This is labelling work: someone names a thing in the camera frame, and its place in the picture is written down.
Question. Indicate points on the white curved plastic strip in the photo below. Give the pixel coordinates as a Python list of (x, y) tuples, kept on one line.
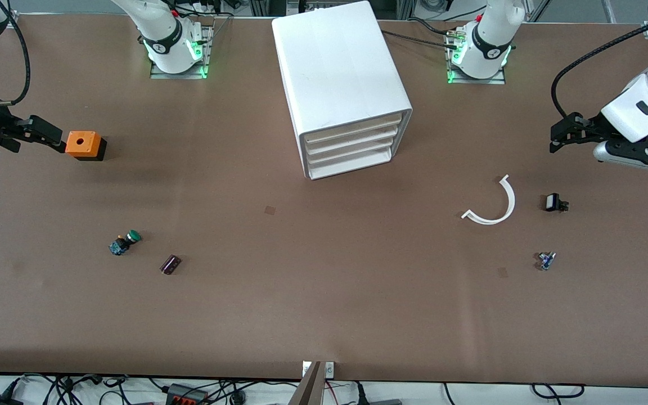
[(495, 218)]

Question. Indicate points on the aluminium frame profile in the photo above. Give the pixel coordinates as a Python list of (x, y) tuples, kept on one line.
[(535, 8)]

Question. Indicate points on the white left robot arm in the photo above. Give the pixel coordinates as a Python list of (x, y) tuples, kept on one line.
[(628, 118)]

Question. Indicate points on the orange box with black base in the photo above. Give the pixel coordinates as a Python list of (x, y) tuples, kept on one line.
[(83, 145)]

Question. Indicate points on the black and white switch block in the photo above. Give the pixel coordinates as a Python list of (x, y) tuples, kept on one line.
[(554, 202)]

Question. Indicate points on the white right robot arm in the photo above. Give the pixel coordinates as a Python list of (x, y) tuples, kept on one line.
[(161, 22)]

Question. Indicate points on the black power strip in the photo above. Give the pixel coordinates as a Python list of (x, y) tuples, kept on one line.
[(186, 396)]

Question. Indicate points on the small blue electronic component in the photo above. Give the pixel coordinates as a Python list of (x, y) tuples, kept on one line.
[(545, 261)]

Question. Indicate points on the brown wooden beam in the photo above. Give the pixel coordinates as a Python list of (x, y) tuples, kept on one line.
[(308, 391)]

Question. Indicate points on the white plastic drawer cabinet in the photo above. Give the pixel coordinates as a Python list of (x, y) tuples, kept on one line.
[(335, 67)]

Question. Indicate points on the dark maroon cylindrical capacitor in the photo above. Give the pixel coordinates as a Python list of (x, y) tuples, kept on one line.
[(170, 264)]

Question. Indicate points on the green push button switch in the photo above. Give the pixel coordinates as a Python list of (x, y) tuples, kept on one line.
[(124, 243)]

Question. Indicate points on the white metal bracket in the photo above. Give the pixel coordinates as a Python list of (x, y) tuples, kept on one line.
[(329, 369)]

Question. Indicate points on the white plastic drawer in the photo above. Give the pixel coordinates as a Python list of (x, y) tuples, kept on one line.
[(352, 145), (352, 158), (352, 133)]

